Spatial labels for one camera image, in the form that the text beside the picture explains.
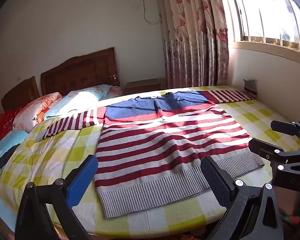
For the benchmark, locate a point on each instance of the yellow white checkered blanket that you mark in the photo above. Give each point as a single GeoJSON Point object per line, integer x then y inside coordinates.
{"type": "Point", "coordinates": [52, 160]}

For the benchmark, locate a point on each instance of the pink floral cushion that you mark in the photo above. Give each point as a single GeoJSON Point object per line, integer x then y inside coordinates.
{"type": "Point", "coordinates": [115, 90]}

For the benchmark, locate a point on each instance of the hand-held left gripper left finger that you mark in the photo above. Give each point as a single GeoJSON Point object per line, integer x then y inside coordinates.
{"type": "Point", "coordinates": [82, 180]}

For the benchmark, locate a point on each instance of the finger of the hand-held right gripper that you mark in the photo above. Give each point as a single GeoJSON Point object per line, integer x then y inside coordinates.
{"type": "Point", "coordinates": [262, 148]}
{"type": "Point", "coordinates": [287, 128]}

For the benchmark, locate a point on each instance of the orange floral pillow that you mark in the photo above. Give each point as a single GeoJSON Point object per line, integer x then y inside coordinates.
{"type": "Point", "coordinates": [31, 111]}

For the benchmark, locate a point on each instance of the red patterned bedding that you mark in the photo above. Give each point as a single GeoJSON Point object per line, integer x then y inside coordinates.
{"type": "Point", "coordinates": [0, 126]}

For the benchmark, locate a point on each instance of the large carved wooden headboard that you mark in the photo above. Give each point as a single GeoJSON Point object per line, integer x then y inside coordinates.
{"type": "Point", "coordinates": [82, 71]}

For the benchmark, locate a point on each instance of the wooden nightstand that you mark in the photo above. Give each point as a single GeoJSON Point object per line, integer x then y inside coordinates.
{"type": "Point", "coordinates": [143, 85]}

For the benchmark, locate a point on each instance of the barred window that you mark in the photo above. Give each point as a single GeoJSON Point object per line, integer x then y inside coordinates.
{"type": "Point", "coordinates": [270, 12]}

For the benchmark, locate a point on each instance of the red white striped knit sweater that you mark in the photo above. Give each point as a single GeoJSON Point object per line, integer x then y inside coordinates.
{"type": "Point", "coordinates": [165, 142]}

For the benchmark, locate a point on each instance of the light blue pillow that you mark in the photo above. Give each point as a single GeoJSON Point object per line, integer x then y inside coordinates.
{"type": "Point", "coordinates": [75, 101]}

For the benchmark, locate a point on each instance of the pink floral curtain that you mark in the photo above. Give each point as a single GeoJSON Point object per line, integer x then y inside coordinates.
{"type": "Point", "coordinates": [192, 32]}

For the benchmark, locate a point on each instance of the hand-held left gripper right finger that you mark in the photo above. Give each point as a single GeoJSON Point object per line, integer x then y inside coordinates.
{"type": "Point", "coordinates": [215, 180]}

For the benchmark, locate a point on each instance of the small wooden headboard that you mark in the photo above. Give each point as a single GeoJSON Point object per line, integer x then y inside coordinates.
{"type": "Point", "coordinates": [20, 93]}

